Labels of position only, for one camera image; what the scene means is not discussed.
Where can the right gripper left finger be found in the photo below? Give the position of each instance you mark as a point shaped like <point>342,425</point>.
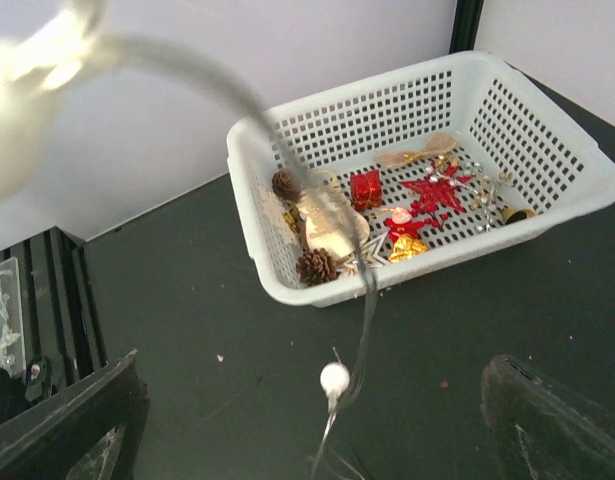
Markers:
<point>93,427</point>

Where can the brown pine cone front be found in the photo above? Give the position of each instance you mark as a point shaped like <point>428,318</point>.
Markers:
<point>316,267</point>

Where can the burlap bow ornament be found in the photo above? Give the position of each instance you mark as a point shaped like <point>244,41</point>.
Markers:
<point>437,144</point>

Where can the silver star ornament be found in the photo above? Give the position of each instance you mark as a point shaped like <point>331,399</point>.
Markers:
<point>371,254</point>

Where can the brown pine cone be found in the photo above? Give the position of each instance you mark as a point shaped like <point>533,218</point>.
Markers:
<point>316,267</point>
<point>284,187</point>

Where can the fairy light string white bulbs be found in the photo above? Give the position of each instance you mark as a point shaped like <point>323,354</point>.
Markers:
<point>72,47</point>

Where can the white plastic perforated basket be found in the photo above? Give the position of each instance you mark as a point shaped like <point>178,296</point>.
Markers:
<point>500,119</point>

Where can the gold bell ornament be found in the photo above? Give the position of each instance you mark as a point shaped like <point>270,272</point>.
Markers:
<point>512,215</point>

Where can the brown pine cone back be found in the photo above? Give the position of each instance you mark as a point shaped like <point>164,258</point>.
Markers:
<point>284,187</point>

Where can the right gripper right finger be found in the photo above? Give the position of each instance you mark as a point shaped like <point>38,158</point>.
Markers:
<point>542,429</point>

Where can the gold gift ornament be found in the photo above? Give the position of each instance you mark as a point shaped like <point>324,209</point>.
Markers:
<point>407,247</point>

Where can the silver gold berry sprig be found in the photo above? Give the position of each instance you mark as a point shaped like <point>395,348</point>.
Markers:
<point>482,186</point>

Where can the santa claus ornament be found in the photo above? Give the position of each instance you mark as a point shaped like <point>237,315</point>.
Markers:
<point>401,222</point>

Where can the black frame post right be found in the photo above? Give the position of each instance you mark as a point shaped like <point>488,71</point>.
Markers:
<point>466,23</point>

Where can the red star ornament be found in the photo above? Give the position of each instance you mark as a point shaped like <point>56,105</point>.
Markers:
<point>437,189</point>

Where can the wooden tree slice ornament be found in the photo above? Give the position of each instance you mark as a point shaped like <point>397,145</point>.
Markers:
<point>323,230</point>

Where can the red gift box ornament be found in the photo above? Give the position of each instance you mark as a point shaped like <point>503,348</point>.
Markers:
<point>366,190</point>

